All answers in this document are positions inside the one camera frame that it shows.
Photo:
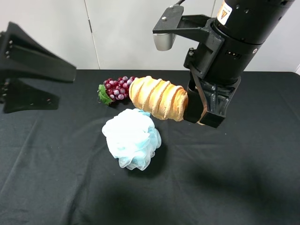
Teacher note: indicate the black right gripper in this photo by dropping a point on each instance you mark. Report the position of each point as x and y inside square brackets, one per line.
[215, 66]

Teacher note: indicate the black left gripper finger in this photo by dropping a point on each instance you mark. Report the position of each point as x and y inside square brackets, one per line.
[17, 96]
[22, 57]

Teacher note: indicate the twisted golden bread loaf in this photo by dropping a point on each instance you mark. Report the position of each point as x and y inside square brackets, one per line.
[160, 98]

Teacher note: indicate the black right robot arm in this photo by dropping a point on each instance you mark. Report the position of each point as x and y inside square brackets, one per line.
[263, 15]

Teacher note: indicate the blue white mesh bath pouf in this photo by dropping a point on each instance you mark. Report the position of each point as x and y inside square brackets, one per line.
[132, 138]

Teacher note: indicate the red artificial grape bunch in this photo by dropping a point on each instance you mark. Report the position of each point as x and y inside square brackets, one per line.
[114, 90]

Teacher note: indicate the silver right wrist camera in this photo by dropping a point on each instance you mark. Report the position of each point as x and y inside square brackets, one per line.
[163, 32]

